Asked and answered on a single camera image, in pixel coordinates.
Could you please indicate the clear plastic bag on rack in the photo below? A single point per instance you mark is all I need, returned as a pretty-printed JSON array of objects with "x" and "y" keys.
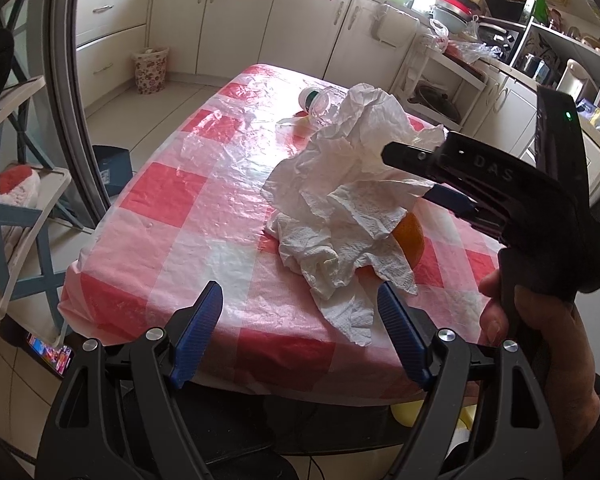
[{"x": 472, "y": 50}]

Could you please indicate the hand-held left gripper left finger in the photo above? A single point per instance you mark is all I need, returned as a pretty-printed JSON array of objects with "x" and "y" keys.
[{"x": 200, "y": 332}]

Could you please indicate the pale yellow object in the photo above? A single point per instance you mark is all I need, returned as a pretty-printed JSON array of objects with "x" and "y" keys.
[{"x": 405, "y": 410}]

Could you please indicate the blue box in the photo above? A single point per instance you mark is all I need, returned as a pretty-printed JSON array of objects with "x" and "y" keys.
[{"x": 112, "y": 170}]

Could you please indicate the person's right hand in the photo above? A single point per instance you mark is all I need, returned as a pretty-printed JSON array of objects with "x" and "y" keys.
[{"x": 555, "y": 340}]

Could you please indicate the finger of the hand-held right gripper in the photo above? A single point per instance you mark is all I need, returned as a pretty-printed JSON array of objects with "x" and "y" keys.
[
  {"x": 452, "y": 200},
  {"x": 415, "y": 157}
]

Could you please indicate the white paper towel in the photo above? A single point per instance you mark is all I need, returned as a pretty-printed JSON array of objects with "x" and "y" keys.
[{"x": 340, "y": 200}]

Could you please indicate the red white checked tablecloth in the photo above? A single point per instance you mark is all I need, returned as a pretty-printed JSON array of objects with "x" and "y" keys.
[{"x": 155, "y": 195}]

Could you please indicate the stack of bowls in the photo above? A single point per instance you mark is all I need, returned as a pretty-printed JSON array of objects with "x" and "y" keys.
[{"x": 455, "y": 12}]

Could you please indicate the steel pot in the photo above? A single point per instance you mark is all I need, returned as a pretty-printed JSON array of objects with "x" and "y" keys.
[{"x": 532, "y": 64}]

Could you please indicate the person's right forearm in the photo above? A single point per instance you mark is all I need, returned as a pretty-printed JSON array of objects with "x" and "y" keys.
[{"x": 587, "y": 455}]

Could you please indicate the black oven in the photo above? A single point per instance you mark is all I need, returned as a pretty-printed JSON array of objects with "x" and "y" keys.
[{"x": 500, "y": 35}]

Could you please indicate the cream kitchen cabinets with drawers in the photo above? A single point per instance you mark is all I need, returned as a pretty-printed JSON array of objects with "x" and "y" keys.
[{"x": 230, "y": 20}]

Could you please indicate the blue wooden chair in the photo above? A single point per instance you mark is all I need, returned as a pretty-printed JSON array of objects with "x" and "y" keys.
[{"x": 30, "y": 240}]

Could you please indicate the white open shelf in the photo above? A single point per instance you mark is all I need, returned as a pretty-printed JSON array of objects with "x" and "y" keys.
[{"x": 567, "y": 45}]

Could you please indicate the smartphone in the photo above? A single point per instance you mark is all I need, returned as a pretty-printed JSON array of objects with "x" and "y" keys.
[{"x": 52, "y": 355}]

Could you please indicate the white storage rack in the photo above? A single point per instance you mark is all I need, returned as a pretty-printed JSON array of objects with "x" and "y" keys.
[{"x": 420, "y": 65}]

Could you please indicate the floral waste basket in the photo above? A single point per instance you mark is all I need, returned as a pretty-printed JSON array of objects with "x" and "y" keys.
[{"x": 151, "y": 70}]

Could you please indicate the crushed clear plastic bottle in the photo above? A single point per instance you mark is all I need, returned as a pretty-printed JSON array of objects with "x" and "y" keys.
[{"x": 322, "y": 105}]

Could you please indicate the dark wok with lid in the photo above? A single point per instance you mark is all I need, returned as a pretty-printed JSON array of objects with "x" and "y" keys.
[{"x": 437, "y": 102}]

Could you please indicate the cream kitchen side cabinets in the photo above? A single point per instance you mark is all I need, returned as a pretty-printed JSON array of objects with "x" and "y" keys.
[{"x": 510, "y": 110}]

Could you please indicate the red white cushion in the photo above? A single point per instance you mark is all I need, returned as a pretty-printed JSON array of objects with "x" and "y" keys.
[{"x": 10, "y": 187}]

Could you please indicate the white pitcher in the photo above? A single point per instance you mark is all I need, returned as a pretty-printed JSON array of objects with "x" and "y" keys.
[{"x": 575, "y": 82}]

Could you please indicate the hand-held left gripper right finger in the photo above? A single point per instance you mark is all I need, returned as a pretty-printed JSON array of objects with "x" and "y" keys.
[{"x": 400, "y": 335}]

